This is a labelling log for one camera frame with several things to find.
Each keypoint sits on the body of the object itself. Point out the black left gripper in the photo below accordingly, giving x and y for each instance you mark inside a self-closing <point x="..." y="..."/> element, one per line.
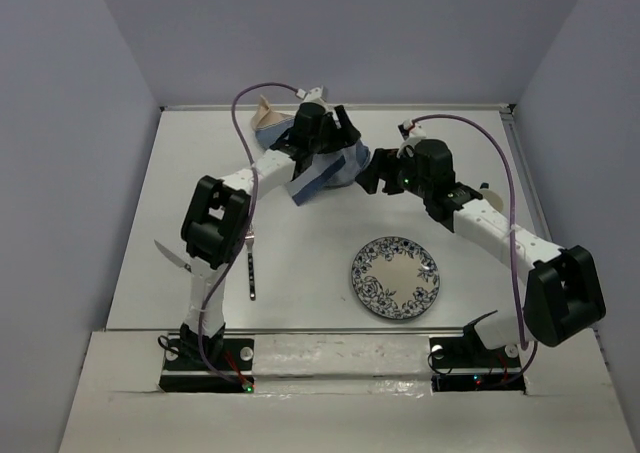
<point x="345" y="134"/>

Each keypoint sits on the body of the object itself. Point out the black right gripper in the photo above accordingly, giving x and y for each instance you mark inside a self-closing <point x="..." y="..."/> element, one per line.
<point x="383" y="164"/>

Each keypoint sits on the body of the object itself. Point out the blue patchwork cloth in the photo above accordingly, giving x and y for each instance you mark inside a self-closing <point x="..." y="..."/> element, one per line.
<point x="331" y="170"/>

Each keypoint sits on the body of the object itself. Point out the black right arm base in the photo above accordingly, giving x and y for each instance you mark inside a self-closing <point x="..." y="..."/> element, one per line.
<point x="464" y="364"/>

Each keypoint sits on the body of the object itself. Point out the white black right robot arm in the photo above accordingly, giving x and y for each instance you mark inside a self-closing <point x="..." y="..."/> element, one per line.
<point x="557" y="290"/>

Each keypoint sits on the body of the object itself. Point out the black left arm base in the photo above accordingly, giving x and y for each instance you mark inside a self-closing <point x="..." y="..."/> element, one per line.
<point x="221" y="364"/>

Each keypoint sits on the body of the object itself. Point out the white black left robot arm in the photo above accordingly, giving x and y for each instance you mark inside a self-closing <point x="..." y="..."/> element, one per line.
<point x="215" y="226"/>

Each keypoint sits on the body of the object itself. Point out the blue floral plate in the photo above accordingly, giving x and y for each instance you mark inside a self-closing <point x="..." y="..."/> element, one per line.
<point x="395" y="278"/>

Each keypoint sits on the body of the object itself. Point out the green mug white inside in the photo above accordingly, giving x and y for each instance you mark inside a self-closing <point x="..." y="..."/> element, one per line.
<point x="492" y="197"/>

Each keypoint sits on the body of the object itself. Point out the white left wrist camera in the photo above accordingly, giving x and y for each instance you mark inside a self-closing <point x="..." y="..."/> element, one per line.
<point x="314" y="95"/>

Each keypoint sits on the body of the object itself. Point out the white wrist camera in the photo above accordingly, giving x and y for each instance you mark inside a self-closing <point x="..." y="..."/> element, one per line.
<point x="411" y="133"/>
<point x="314" y="95"/>

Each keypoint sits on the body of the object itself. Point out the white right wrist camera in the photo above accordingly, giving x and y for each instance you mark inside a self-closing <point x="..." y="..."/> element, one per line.
<point x="411" y="133"/>

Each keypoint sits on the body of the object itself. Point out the black-handled fork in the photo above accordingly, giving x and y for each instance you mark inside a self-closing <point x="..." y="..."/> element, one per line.
<point x="249" y="244"/>

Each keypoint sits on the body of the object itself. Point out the black-handled steak knife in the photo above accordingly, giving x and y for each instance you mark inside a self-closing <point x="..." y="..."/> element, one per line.
<point x="172" y="257"/>

